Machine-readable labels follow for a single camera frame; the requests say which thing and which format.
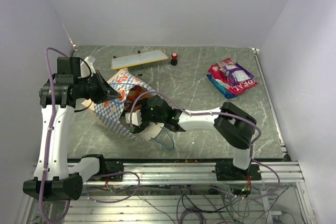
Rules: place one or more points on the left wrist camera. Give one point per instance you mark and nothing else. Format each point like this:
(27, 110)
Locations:
(90, 59)

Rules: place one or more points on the orange snack packet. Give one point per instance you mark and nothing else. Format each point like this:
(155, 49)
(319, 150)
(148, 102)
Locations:
(133, 95)

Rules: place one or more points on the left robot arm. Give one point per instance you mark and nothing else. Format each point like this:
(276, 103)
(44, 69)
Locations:
(53, 179)

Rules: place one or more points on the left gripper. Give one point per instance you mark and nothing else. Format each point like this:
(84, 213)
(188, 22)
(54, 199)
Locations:
(106, 92)

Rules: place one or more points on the yellow framed whiteboard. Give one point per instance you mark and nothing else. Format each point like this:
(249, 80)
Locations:
(138, 59)

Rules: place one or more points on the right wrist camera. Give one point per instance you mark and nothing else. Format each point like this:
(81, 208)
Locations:
(134, 118)

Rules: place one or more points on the aluminium mounting rail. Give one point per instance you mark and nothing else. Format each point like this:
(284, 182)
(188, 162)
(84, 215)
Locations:
(205, 173)

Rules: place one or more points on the red black stamp knob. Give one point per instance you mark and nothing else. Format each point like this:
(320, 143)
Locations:
(174, 60)

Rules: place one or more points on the checkered paper bag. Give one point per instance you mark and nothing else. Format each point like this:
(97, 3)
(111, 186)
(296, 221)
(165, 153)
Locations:
(111, 114)

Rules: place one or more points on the pink snack packet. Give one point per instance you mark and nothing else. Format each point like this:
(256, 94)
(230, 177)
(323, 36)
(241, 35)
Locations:
(219, 76)

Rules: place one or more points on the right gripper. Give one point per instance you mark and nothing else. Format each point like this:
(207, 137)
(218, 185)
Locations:
(144, 124)

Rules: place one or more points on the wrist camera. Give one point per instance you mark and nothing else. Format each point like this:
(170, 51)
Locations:
(90, 59)
(134, 118)

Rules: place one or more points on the blue snack packet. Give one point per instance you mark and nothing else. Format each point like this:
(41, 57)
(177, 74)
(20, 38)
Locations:
(220, 88)

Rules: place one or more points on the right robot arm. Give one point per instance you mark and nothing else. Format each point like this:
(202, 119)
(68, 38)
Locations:
(235, 125)

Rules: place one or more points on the purple snack packet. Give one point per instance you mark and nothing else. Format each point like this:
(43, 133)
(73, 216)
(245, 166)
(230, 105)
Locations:
(236, 74)

